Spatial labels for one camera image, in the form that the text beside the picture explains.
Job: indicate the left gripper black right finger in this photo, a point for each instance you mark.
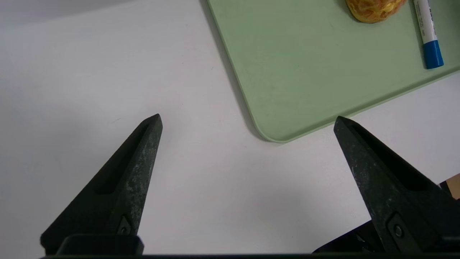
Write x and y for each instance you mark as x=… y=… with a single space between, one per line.
x=388 y=187

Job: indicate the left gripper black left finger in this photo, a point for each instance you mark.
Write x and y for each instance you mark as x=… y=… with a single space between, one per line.
x=122 y=190

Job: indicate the white marker blue cap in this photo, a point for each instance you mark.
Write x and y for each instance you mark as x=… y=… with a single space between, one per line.
x=426 y=21

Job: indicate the cream puff bread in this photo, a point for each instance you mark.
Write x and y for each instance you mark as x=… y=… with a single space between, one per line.
x=373 y=10

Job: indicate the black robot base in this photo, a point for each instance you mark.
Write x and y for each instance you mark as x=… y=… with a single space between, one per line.
x=345 y=242

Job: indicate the light green plastic tray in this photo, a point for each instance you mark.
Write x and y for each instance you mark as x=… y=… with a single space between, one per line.
x=305 y=72

